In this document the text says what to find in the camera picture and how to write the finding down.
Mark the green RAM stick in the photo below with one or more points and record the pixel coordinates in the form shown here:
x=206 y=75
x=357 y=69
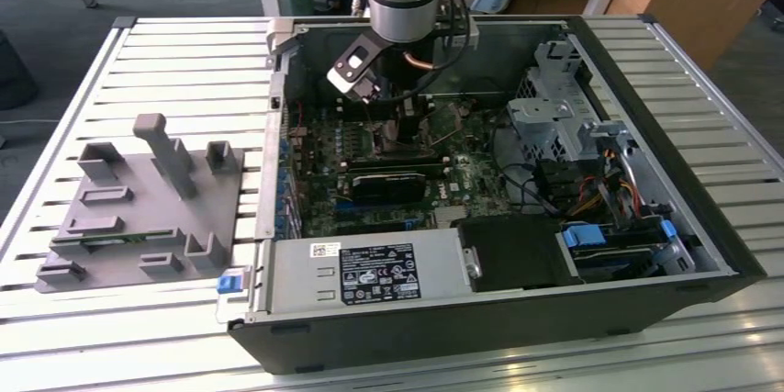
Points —
x=136 y=239

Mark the black RAM slot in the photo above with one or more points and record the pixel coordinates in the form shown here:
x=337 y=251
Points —
x=392 y=171
x=392 y=163

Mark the black graphics card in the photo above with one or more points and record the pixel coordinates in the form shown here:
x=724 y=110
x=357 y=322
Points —
x=385 y=187

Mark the silver chipset heatsink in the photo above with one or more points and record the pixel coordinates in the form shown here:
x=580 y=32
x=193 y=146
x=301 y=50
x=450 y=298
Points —
x=449 y=216

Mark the black hard disk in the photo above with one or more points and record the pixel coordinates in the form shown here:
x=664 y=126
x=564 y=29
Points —
x=612 y=265

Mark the blue disk carrier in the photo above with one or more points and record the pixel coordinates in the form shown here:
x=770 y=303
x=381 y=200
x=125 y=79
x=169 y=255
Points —
x=581 y=236

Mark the green motherboard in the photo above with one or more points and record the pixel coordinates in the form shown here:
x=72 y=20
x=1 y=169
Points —
x=470 y=181

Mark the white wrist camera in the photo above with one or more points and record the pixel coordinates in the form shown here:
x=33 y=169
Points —
x=352 y=70

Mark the black PC case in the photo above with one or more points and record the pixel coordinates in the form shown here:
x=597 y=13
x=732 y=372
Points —
x=428 y=341

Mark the CPU socket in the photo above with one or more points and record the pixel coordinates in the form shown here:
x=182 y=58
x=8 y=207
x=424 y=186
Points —
x=378 y=144

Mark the grey parts rack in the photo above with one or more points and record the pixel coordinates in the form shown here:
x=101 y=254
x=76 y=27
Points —
x=146 y=227

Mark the silver drive cage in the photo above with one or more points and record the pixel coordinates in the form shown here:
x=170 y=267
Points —
x=538 y=112

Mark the grey power supply unit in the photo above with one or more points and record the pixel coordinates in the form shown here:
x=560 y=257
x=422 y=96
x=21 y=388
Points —
x=293 y=282

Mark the blue case latch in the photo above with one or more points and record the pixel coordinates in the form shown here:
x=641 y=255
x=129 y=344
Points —
x=228 y=284

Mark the blue plastic clip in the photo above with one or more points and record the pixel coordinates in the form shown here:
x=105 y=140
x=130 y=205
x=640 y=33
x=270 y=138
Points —
x=668 y=231

